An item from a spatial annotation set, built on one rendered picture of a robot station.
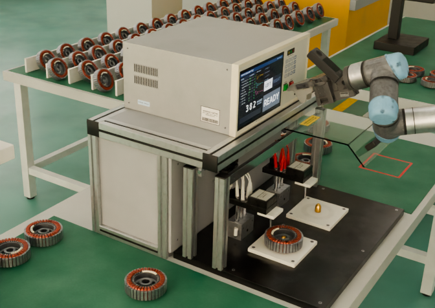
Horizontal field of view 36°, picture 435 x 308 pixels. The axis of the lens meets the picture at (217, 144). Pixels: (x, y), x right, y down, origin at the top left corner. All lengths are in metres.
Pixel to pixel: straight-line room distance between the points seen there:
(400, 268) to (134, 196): 1.80
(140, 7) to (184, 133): 4.09
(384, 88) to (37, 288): 1.06
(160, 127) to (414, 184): 1.04
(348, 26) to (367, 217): 3.46
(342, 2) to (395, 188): 3.18
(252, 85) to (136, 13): 4.13
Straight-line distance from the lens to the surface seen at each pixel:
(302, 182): 2.13
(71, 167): 4.29
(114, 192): 2.01
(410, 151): 2.81
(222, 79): 1.80
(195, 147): 1.76
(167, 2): 6.00
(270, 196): 1.95
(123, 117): 1.97
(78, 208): 2.25
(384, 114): 1.81
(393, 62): 1.86
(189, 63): 1.85
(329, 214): 2.18
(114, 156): 1.95
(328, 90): 1.95
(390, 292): 3.26
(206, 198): 2.04
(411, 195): 2.45
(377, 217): 2.23
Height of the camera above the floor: 1.82
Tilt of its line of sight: 23 degrees down
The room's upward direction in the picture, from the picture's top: 2 degrees clockwise
